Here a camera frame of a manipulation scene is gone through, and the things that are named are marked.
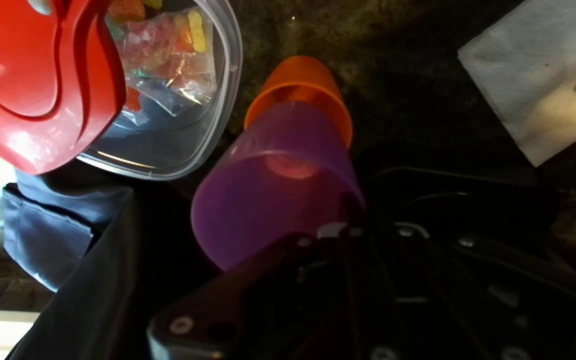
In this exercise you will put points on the white paper napkin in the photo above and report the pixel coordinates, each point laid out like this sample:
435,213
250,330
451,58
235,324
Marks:
524,66

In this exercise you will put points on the clear plastic food container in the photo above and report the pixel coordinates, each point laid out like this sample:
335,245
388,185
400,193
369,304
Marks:
182,66

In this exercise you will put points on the purple translucent plastic cup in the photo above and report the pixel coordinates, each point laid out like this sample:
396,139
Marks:
285,175

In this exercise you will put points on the orange plastic cup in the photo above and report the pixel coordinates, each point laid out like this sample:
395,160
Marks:
302,78

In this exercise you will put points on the dark blue cloth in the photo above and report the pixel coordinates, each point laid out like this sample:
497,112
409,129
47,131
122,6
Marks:
47,230

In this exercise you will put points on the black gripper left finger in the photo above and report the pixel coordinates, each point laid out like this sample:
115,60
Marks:
302,299

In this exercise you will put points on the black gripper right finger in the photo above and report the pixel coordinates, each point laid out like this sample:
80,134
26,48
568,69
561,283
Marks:
487,301

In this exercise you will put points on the red plastic pitcher lid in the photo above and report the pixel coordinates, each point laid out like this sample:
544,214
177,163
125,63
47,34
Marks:
60,80

